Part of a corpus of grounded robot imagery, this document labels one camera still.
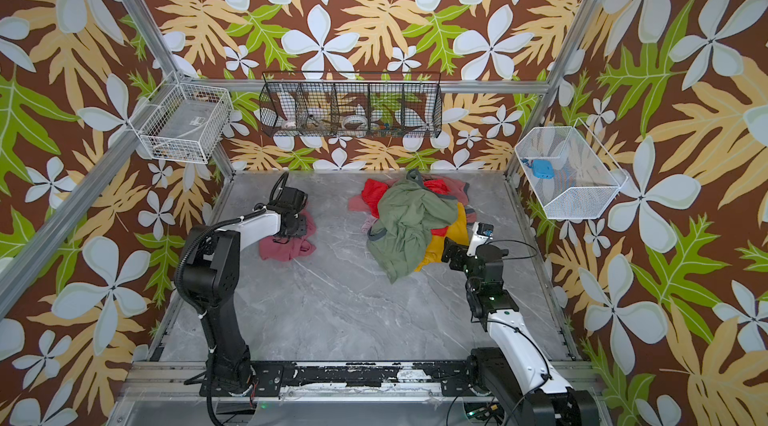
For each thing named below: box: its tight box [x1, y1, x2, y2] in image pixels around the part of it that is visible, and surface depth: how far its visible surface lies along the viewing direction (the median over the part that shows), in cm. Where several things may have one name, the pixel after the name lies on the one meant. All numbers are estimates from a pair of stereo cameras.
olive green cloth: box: [367, 170, 459, 284], surface depth 93 cm
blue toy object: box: [521, 158, 555, 180], surface depth 88 cm
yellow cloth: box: [414, 202, 469, 272], surface depth 98 cm
